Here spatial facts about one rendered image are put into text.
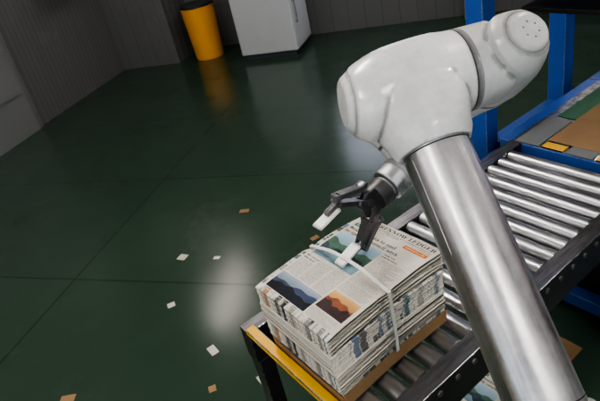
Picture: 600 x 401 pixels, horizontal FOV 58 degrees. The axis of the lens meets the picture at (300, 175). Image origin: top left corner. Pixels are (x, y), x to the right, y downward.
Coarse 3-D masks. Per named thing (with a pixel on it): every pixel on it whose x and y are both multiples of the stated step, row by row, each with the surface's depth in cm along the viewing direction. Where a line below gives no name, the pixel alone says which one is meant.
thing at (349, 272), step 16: (320, 240) 146; (320, 256) 140; (336, 256) 139; (336, 272) 133; (352, 272) 132; (368, 288) 126; (384, 304) 125; (384, 320) 127; (400, 320) 130; (400, 336) 132
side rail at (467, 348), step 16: (592, 224) 166; (576, 240) 161; (592, 240) 160; (560, 256) 156; (576, 256) 155; (592, 256) 163; (544, 272) 152; (560, 272) 151; (576, 272) 158; (544, 288) 148; (560, 288) 155; (448, 352) 135; (464, 352) 134; (480, 352) 135; (432, 368) 132; (448, 368) 131; (464, 368) 132; (480, 368) 138; (416, 384) 129; (432, 384) 128; (448, 384) 130; (464, 384) 135; (400, 400) 126; (416, 400) 125; (432, 400) 127; (448, 400) 132
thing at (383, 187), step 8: (368, 184) 134; (376, 184) 132; (384, 184) 132; (368, 192) 131; (376, 192) 132; (384, 192) 131; (392, 192) 132; (376, 200) 134; (384, 200) 132; (392, 200) 134; (360, 208) 132; (368, 208) 133; (368, 216) 133
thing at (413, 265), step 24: (336, 240) 145; (384, 240) 141; (408, 240) 139; (384, 264) 132; (408, 264) 130; (432, 264) 133; (408, 288) 129; (432, 288) 135; (408, 312) 131; (432, 312) 138; (408, 336) 134
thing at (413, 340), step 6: (444, 312) 141; (438, 318) 140; (444, 318) 142; (432, 324) 139; (438, 324) 141; (420, 330) 136; (426, 330) 138; (432, 330) 140; (414, 336) 136; (420, 336) 137; (426, 336) 139; (408, 342) 135; (414, 342) 136; (408, 348) 136
